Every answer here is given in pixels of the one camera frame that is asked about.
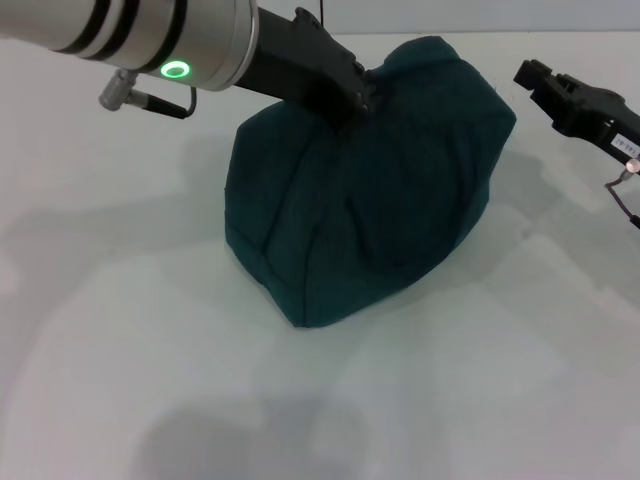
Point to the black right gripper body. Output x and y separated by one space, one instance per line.
625 125

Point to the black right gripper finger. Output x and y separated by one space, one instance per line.
565 85
570 117

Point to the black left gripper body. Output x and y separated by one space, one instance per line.
300 65

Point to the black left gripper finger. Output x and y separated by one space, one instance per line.
370 110
369 80

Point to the dark teal insulated lunch bag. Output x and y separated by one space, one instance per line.
380 200

